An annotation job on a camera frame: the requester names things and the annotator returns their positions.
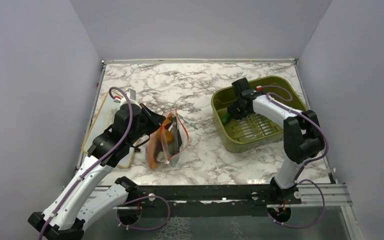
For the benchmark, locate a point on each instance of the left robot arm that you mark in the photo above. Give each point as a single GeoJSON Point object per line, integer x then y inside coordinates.
{"type": "Point", "coordinates": [68, 217]}

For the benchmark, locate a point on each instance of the olive green plastic bin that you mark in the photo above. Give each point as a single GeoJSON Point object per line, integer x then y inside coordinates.
{"type": "Point", "coordinates": [254, 130]}

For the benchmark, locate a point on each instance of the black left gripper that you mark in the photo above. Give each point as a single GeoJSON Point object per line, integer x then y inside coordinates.
{"type": "Point", "coordinates": [155, 119]}

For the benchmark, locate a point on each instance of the black base frame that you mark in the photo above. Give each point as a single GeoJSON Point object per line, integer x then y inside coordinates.
{"type": "Point", "coordinates": [194, 201]}

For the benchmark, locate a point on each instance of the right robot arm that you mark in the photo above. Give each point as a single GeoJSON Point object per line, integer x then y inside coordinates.
{"type": "Point", "coordinates": [302, 135]}

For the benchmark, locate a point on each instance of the clear zip top bag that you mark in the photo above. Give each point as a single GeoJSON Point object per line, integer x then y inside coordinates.
{"type": "Point", "coordinates": [166, 145]}

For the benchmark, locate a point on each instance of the grey toy fish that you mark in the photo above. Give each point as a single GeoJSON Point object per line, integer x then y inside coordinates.
{"type": "Point", "coordinates": [176, 143]}

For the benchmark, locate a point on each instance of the white cutting board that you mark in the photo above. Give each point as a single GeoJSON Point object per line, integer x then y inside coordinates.
{"type": "Point", "coordinates": [102, 119]}

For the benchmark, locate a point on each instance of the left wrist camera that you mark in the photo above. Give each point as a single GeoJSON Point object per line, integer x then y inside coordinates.
{"type": "Point", "coordinates": [121, 100]}

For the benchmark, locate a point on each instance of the green toy vegetable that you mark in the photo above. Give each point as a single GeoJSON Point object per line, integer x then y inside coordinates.
{"type": "Point", "coordinates": [226, 118]}

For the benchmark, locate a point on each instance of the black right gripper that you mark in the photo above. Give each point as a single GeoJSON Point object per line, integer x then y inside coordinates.
{"type": "Point", "coordinates": [233, 109]}

